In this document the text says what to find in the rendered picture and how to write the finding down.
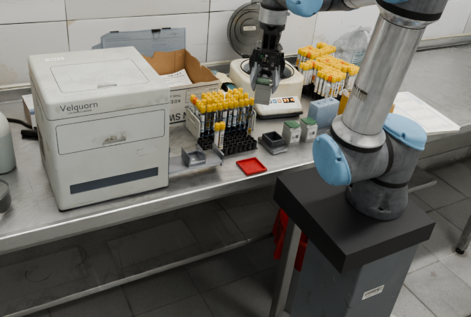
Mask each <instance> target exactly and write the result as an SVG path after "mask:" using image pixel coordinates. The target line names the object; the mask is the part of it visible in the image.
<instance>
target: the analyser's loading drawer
mask: <svg viewBox="0 0 471 317"><path fill-rule="evenodd" d="M192 159H195V161H192ZM218 164H219V165H220V166H221V167H223V166H224V153H223V152H222V151H221V150H220V149H219V148H218V146H217V145H216V144H215V143H212V149H209V150H205V151H203V149H202V148H201V147H200V146H199V144H197V145H196V150H195V151H188V152H186V151H185V150H184V148H183V147H182V155H181V156H175V157H171V158H170V160H169V175H174V174H177V173H183V172H186V171H190V170H196V169H199V168H205V167H209V166H215V165H218Z"/></svg>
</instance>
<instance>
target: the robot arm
mask: <svg viewBox="0 0 471 317"><path fill-rule="evenodd" d="M447 2H448V0H261V5H260V11H259V28H261V29H263V30H264V33H263V39H262V41H261V40H259V42H257V44H256V48H254V49H253V52H252V54H251V56H250V60H249V65H250V85H251V88H252V91H254V89H255V87H256V82H257V79H258V73H259V72H260V71H261V68H262V67H266V68H268V70H271V74H272V75H273V78H272V83H273V85H272V94H274V92H275V91H276V90H277V88H278V86H279V83H280V80H281V76H282V73H283V71H284V69H285V56H284V54H285V53H282V50H283V47H282V45H281V43H279V41H280V32H282V31H284V30H285V24H286V22H287V16H290V13H289V12H288V10H289V11H291V12H292V13H293V14H295V15H299V16H301V17H303V18H309V17H312V16H313V15H315V14H316V13H317V12H324V11H352V10H357V9H359V8H360V7H365V6H372V5H377V6H378V9H379V10H380V13H379V15H378V18H377V21H376V24H375V26H374V30H373V32H372V34H371V38H370V40H369V43H368V46H367V49H366V51H365V54H364V57H363V59H362V63H361V65H360V68H359V71H358V73H357V76H356V79H355V82H354V84H353V88H352V90H351V92H350V96H349V98H348V101H347V104H346V107H345V109H344V112H343V114H340V115H338V116H337V117H335V118H334V120H333V121H332V125H331V127H330V129H329V132H328V133H327V134H321V135H319V136H317V137H316V138H315V140H314V142H313V160H314V163H315V167H316V168H317V171H318V172H319V174H320V176H321V177H322V179H323V180H324V181H325V182H327V183H328V184H330V185H333V186H339V185H343V184H344V185H347V187H346V197H347V199H348V201H349V203H350V204H351V205H352V206H353V207H354V208H355V209H356V210H358V211H360V212H361V213H363V214H365V215H367V216H369V217H373V218H375V219H379V220H393V219H396V218H398V217H400V216H401V215H402V214H403V213H404V211H405V209H406V207H407V203H408V183H409V180H410V179H411V176H412V174H413V172H414V169H415V167H416V164H417V163H418V160H419V158H420V155H421V153H422V151H423V150H424V149H425V147H424V146H425V143H426V140H427V134H426V132H425V130H424V129H423V128H422V127H421V126H420V125H419V124H417V123H416V122H415V121H413V120H411V119H409V118H407V117H405V116H402V115H399V114H393V113H389V112H390V109H391V107H392V105H393V102H394V101H395V98H396V96H397V93H398V91H399V89H400V86H401V85H402V82H403V80H404V77H405V75H406V73H407V70H408V68H409V65H410V64H411V61H412V59H413V57H414V54H415V52H416V49H417V48H418V45H419V43H420V41H421V38H422V36H423V33H424V31H425V29H426V27H427V26H428V25H430V24H432V23H434V22H437V21H438V20H439V19H440V18H441V16H442V13H443V11H444V9H445V6H446V4H447Z"/></svg>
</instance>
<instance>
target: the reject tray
mask: <svg viewBox="0 0 471 317"><path fill-rule="evenodd" d="M236 164H237V165H238V166H239V168H240V169H241V170H242V171H243V172H244V173H245V174H246V176H248V175H253V174H257V173H262V172H265V171H267V168H266V167H265V166H264V165H263V164H262V163H261V161H260V160H259V159H258V158H257V157H252V158H247V159H243V160H239V161H236Z"/></svg>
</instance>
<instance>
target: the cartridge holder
mask: <svg viewBox="0 0 471 317"><path fill-rule="evenodd" d="M258 141H259V142H260V143H262V144H263V146H265V148H267V149H268V150H269V151H270V152H271V153H272V154H278V153H280V152H284V151H287V149H288V147H286V146H285V145H284V143H285V138H283V137H282V136H281V135H279V134H278V133H277V132H276V131H272V132H269V133H263V134H262V136H261V137H258Z"/></svg>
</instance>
